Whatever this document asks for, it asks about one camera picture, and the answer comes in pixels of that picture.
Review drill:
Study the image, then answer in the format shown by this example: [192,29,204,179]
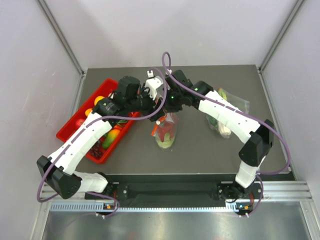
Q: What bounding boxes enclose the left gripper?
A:
[126,83,165,122]

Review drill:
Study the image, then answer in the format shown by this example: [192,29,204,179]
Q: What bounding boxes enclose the clear zip bag red slider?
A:
[151,112,178,150]

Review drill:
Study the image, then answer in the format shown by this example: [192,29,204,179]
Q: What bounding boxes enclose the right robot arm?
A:
[166,70,274,198]

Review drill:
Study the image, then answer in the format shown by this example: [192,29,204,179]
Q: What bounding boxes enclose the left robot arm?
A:
[36,76,168,202]

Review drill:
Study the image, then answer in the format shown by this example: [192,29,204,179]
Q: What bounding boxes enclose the fake cabbage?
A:
[155,133,176,149]

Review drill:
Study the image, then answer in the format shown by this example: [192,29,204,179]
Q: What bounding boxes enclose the fake green cucumber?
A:
[209,116,218,127]

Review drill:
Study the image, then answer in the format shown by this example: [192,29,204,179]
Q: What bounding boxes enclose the clear bag with leek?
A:
[205,87,251,139]

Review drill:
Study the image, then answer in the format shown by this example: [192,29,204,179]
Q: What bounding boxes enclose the fake mango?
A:
[102,128,120,149]

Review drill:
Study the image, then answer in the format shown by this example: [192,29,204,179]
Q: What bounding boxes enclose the fake leek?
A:
[218,88,232,138]

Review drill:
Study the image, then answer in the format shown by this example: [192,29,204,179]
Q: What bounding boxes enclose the fake lemon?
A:
[94,95,105,106]

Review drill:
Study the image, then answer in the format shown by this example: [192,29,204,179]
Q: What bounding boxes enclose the fake orange fruit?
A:
[84,108,93,117]

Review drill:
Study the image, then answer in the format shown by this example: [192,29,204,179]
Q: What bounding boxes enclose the fake dark grapes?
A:
[89,141,103,159]

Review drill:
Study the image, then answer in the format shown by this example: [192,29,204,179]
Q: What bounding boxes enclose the fake red apple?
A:
[75,118,85,129]

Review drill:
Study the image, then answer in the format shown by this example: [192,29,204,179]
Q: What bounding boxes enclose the red plastic bin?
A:
[56,78,134,164]

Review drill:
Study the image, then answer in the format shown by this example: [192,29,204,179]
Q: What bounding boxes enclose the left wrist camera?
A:
[145,70,164,100]

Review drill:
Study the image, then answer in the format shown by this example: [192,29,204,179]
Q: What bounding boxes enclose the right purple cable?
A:
[161,51,292,217]

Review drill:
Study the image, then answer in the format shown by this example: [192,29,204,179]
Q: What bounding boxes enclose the purple cable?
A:
[36,66,168,219]
[161,51,292,217]

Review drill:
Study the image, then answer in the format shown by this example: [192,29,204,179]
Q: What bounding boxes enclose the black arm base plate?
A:
[84,173,264,208]

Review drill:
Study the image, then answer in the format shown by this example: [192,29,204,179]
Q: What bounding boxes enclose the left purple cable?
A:
[36,66,168,219]

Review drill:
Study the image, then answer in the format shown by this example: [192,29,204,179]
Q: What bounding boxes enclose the grey cable duct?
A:
[50,201,251,213]

